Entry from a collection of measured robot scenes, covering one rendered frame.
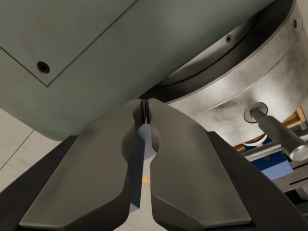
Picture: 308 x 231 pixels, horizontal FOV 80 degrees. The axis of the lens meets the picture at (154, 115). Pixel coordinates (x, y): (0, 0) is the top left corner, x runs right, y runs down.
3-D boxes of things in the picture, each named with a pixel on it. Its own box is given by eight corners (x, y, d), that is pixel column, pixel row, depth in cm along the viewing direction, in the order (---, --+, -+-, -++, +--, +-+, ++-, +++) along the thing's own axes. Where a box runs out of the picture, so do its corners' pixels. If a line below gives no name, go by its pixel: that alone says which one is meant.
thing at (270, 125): (239, 112, 30) (292, 165, 20) (237, 101, 28) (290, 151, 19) (253, 106, 29) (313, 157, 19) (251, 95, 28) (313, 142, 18)
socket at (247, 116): (237, 116, 30) (246, 126, 27) (233, 99, 28) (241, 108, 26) (258, 108, 29) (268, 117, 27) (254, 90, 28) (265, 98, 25)
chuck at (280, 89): (145, 81, 56) (149, 151, 29) (240, 7, 47) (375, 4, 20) (163, 102, 60) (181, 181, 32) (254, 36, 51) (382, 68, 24)
